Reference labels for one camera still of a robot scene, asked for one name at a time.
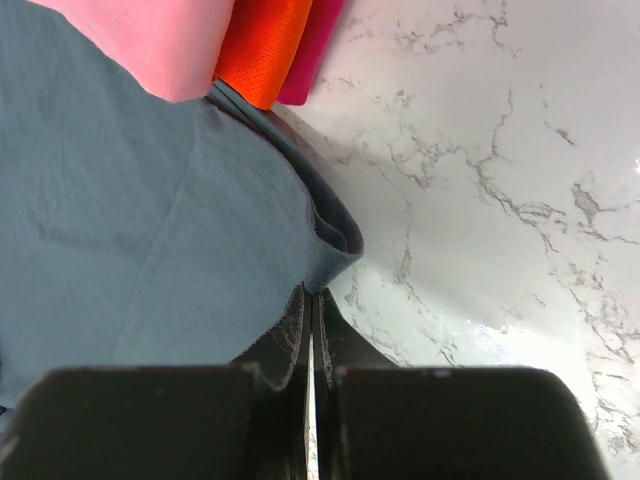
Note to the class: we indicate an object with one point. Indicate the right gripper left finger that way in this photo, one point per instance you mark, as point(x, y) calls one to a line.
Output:
point(269, 397)

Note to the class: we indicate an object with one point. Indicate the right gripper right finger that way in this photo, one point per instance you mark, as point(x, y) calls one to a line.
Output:
point(357, 400)

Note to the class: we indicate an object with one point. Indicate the grey-blue t shirt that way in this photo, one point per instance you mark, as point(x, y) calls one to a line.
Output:
point(139, 232)

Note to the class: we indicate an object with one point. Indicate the folded pink t shirt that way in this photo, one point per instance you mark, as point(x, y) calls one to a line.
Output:
point(169, 47)

